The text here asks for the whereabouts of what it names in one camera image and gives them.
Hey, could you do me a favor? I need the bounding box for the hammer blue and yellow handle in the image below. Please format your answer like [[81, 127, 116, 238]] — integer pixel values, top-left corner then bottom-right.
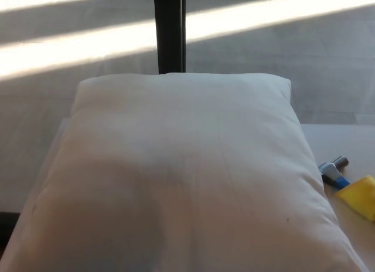
[[318, 155, 375, 222]]

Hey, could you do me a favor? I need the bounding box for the white pillow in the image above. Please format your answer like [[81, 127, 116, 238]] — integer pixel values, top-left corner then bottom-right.
[[5, 72, 370, 272]]

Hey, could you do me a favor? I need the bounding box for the black vertical post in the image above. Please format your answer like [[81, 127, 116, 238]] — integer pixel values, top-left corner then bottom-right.
[[152, 0, 188, 74]]

